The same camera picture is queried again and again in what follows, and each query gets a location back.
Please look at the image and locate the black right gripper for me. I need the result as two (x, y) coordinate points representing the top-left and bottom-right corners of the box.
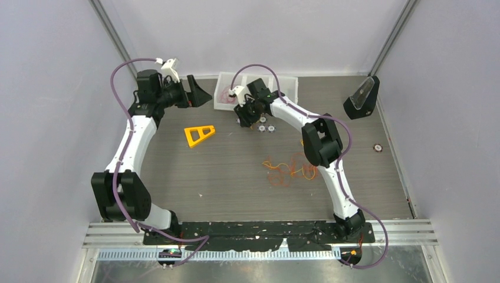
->
(234, 97), (262, 128)

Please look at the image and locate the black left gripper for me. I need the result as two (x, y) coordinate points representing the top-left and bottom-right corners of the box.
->
(156, 75), (211, 110)

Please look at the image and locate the pink red cable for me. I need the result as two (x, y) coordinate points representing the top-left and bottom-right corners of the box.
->
(218, 86), (235, 104)

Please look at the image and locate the orange cable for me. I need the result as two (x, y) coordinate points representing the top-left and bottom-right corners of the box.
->
(265, 153), (319, 187)

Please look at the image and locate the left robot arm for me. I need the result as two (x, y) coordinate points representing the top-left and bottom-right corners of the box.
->
(91, 69), (212, 244)

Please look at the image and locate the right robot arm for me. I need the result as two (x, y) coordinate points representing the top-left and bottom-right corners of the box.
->
(229, 78), (366, 242)

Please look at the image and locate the left clear plastic bin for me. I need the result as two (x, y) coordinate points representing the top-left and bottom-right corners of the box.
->
(213, 72), (238, 111)

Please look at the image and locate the clear plastic bin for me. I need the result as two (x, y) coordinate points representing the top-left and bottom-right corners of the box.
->
(268, 75), (298, 104)
(213, 72), (238, 111)
(242, 74), (275, 95)

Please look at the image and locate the middle clear plastic bin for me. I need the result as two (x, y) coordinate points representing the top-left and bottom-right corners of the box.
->
(242, 74), (275, 95)

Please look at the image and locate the yellow triangular plastic part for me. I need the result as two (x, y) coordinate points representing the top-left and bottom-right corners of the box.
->
(184, 125), (216, 149)

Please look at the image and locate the right clear plastic bin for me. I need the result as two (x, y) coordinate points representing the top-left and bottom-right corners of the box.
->
(268, 75), (298, 104)

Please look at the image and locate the black wedge stand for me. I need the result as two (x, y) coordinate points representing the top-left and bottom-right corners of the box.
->
(343, 76), (380, 120)

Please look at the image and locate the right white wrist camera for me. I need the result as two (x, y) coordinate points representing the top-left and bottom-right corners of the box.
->
(229, 85), (248, 107)

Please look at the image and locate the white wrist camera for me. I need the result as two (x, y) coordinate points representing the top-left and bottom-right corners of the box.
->
(229, 85), (248, 107)
(160, 58), (180, 83)

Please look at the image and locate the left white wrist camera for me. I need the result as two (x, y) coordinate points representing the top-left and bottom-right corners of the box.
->
(160, 58), (180, 83)

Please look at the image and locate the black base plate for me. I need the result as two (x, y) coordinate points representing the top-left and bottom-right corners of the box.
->
(140, 220), (375, 252)

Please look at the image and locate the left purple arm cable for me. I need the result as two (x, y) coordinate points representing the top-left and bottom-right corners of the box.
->
(110, 57), (211, 268)

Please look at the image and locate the white slotted cable duct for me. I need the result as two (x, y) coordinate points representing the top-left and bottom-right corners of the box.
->
(97, 248), (341, 262)

